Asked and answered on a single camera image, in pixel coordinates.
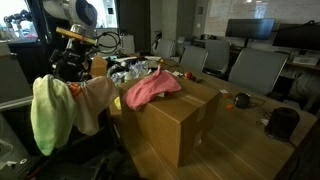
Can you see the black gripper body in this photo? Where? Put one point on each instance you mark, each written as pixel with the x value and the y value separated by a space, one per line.
pixel 73 60

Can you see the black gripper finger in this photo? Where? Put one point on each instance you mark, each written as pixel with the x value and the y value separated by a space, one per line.
pixel 57 65
pixel 85 72

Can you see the cream shirt with orange print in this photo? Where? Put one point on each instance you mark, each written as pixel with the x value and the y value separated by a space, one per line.
pixel 93 103

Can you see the light green towel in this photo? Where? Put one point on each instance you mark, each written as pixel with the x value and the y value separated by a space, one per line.
pixel 50 113

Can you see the pink cloth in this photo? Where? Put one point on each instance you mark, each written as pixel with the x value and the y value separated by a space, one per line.
pixel 150 88

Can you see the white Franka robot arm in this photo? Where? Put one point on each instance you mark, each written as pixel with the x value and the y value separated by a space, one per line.
pixel 76 13

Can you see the black background robot arm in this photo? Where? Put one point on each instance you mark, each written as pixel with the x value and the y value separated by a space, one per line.
pixel 16 18

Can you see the small open cardboard box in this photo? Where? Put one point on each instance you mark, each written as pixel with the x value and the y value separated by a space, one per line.
pixel 99 66

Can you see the large brown cardboard box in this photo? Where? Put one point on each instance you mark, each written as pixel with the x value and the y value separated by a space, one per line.
pixel 166 126

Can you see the yellow cloth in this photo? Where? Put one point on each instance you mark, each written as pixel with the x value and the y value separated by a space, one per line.
pixel 117 103

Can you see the clear plastic bag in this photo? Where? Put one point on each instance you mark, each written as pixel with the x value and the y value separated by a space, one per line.
pixel 133 71

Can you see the red ball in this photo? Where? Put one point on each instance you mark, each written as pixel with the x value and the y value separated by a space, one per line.
pixel 188 75

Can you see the small white card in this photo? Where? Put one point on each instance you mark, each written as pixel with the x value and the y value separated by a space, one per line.
pixel 224 91

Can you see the small orange object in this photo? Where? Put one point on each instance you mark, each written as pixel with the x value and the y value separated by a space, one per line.
pixel 230 106

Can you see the black computer monitor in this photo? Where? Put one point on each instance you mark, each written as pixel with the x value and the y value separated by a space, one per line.
pixel 296 36
pixel 250 28

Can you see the white keyboard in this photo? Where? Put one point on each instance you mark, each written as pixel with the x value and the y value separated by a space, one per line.
pixel 305 60

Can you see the white wall whiteboard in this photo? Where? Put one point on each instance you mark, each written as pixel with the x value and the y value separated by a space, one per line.
pixel 283 10

